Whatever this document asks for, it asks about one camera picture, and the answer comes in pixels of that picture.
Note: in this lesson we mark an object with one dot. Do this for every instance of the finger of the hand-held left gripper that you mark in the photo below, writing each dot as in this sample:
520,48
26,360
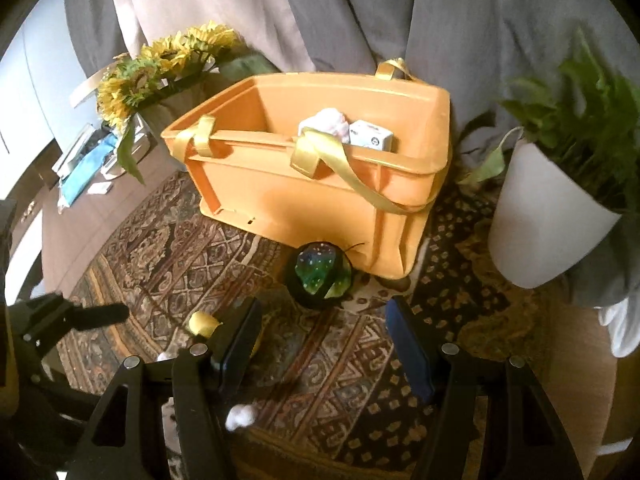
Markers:
90,312

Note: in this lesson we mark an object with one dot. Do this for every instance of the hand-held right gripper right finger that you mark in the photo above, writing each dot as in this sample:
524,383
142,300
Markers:
410,350

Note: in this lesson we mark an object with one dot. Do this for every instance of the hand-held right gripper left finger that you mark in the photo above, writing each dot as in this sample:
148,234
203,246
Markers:
240,350

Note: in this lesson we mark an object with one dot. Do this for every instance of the yellow mouse plush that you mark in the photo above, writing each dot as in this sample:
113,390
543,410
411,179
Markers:
202,322

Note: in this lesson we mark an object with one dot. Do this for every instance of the black and green ball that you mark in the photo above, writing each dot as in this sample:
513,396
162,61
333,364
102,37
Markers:
317,272

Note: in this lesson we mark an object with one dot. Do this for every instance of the orange plastic crate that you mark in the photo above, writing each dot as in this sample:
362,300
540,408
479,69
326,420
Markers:
300,195

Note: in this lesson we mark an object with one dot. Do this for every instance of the blue and white toy box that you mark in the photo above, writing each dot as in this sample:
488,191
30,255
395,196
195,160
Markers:
367,135

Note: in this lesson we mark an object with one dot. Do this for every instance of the white plush toy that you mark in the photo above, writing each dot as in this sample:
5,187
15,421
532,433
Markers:
327,121

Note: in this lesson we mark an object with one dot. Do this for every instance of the patterned brown rug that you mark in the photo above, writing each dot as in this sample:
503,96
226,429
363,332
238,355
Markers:
325,360

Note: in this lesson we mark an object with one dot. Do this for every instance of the small white card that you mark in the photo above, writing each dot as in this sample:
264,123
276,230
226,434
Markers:
97,189

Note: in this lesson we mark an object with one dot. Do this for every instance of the blue cloth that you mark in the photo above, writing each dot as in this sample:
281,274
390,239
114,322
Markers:
85,170

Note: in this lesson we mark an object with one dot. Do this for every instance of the white plant pot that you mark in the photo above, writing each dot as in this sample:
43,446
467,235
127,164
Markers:
535,220

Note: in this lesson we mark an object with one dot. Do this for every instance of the white sheer curtain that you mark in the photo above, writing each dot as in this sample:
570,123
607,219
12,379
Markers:
622,325

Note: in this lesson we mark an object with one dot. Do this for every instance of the grey flower vase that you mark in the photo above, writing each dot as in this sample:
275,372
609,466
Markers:
165,110

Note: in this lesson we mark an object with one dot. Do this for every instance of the light wooden strip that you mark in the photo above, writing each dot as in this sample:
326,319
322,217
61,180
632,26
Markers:
92,82

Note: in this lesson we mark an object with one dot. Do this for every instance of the sunflower bouquet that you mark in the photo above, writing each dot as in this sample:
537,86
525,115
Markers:
135,85

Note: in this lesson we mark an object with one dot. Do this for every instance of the green potted plant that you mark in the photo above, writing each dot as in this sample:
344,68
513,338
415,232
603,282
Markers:
590,125

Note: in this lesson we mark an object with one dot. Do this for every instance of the narrow grey curtain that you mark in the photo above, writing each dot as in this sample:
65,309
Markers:
90,20

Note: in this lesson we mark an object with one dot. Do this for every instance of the beige curtain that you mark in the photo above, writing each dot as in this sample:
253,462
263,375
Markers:
200,10

